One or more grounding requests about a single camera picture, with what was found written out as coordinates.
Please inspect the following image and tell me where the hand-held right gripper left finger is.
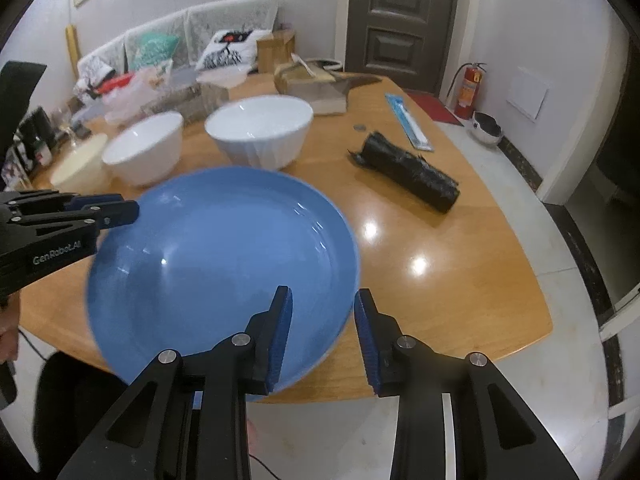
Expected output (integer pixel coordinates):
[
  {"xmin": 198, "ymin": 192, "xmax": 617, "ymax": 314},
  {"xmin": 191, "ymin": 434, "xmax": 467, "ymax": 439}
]
[{"xmin": 37, "ymin": 286, "xmax": 293, "ymax": 480}]

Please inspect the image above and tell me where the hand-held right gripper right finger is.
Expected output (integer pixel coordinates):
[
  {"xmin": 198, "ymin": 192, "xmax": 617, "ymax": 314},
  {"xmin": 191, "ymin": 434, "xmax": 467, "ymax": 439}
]
[{"xmin": 354, "ymin": 289, "xmax": 581, "ymax": 480}]

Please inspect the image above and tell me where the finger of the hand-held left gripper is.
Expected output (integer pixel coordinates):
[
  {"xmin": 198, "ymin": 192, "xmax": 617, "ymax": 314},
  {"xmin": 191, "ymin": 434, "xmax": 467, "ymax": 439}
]
[
  {"xmin": 5, "ymin": 190, "xmax": 124, "ymax": 212},
  {"xmin": 0, "ymin": 200, "xmax": 141, "ymax": 234}
]

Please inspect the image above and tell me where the medium white bowl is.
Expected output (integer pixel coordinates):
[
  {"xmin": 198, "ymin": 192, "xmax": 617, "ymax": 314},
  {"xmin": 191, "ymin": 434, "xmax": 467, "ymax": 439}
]
[{"xmin": 101, "ymin": 111, "xmax": 185, "ymax": 187}]

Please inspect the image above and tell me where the blue plate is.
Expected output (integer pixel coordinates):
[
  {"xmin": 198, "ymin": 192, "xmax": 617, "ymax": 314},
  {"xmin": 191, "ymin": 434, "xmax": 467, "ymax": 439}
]
[{"xmin": 86, "ymin": 167, "xmax": 362, "ymax": 402}]

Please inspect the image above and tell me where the large white bowl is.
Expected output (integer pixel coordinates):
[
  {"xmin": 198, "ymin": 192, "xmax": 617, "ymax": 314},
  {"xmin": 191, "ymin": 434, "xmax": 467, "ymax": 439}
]
[{"xmin": 204, "ymin": 96, "xmax": 315, "ymax": 171}]

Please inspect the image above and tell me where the person's left hand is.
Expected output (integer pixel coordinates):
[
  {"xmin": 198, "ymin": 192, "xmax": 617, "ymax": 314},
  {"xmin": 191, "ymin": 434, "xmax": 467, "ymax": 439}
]
[{"xmin": 0, "ymin": 305, "xmax": 22, "ymax": 364}]

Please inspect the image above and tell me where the red lid plastic container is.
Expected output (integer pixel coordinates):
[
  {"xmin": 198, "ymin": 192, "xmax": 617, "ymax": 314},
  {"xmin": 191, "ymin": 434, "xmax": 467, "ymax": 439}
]
[{"xmin": 102, "ymin": 71, "xmax": 173, "ymax": 123}]

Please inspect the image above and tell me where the red lidded container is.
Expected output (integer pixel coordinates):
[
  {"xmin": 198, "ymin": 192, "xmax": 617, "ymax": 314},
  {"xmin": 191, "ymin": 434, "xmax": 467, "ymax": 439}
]
[{"xmin": 97, "ymin": 74, "xmax": 135, "ymax": 95}]

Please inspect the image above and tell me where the glass ashtray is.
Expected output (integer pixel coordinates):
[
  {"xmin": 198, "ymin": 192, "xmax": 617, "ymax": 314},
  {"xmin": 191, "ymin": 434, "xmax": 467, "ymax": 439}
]
[{"xmin": 150, "ymin": 82, "xmax": 231, "ymax": 126}]

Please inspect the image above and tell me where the wooden stick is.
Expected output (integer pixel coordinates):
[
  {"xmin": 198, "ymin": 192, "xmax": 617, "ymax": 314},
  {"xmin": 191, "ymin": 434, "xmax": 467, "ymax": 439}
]
[{"xmin": 64, "ymin": 25, "xmax": 82, "ymax": 78}]

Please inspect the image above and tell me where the teal pillow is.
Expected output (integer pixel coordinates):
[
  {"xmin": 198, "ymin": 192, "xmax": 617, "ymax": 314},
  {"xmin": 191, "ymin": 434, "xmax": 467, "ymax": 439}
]
[{"xmin": 137, "ymin": 32, "xmax": 180, "ymax": 68}]

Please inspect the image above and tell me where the small white bowl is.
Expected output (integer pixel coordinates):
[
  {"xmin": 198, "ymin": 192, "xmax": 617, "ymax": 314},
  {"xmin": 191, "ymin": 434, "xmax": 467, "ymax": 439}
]
[{"xmin": 196, "ymin": 65, "xmax": 250, "ymax": 90}]

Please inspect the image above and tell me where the black garbage bag roll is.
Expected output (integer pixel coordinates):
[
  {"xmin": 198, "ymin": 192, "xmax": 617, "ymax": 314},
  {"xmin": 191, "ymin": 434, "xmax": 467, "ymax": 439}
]
[{"xmin": 347, "ymin": 131, "xmax": 461, "ymax": 215}]

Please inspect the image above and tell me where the white pillow with red print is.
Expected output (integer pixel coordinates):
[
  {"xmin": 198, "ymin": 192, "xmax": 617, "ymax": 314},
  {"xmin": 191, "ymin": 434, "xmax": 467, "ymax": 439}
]
[{"xmin": 195, "ymin": 29, "xmax": 273, "ymax": 72}]

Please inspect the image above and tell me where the grey sofa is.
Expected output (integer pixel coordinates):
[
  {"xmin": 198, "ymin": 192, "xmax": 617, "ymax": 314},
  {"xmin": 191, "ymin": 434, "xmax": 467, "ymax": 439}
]
[{"xmin": 75, "ymin": 0, "xmax": 283, "ymax": 91}]

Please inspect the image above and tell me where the wooden side table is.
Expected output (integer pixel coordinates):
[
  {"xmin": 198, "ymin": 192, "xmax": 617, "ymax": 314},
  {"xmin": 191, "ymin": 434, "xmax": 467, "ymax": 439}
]
[{"xmin": 256, "ymin": 30, "xmax": 297, "ymax": 75}]

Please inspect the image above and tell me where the blue flat package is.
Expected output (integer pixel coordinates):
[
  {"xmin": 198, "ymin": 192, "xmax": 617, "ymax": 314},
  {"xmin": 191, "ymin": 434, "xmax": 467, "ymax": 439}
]
[{"xmin": 384, "ymin": 92, "xmax": 435, "ymax": 152}]

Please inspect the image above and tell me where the brown wrapped pack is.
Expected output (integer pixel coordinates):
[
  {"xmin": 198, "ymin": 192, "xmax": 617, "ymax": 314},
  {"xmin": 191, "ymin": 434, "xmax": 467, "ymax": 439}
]
[{"xmin": 274, "ymin": 57, "xmax": 348, "ymax": 116}]

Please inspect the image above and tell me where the white helmet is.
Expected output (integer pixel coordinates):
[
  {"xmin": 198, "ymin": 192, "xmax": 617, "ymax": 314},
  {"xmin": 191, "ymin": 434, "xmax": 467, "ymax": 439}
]
[{"xmin": 467, "ymin": 111, "xmax": 503, "ymax": 146}]

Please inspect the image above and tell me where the red doormat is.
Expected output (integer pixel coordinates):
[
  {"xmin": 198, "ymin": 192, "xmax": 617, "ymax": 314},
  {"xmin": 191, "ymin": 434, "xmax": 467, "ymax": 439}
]
[{"xmin": 407, "ymin": 91, "xmax": 466, "ymax": 127}]

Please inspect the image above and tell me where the red fire extinguisher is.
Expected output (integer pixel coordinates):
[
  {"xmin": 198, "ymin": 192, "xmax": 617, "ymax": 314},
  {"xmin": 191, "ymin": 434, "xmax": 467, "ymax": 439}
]
[{"xmin": 452, "ymin": 62, "xmax": 488, "ymax": 121}]

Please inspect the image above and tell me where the dark brown door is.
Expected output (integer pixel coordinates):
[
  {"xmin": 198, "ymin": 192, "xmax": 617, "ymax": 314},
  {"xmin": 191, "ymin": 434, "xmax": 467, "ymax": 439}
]
[{"xmin": 345, "ymin": 0, "xmax": 461, "ymax": 96}]

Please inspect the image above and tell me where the black cable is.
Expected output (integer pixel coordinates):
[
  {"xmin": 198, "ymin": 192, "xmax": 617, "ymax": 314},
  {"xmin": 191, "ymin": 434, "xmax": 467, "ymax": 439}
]
[{"xmin": 19, "ymin": 329, "xmax": 48, "ymax": 362}]

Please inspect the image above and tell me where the white wall panel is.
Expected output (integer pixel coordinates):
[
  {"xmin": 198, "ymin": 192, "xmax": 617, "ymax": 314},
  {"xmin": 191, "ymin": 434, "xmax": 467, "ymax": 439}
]
[{"xmin": 507, "ymin": 66, "xmax": 549, "ymax": 121}]

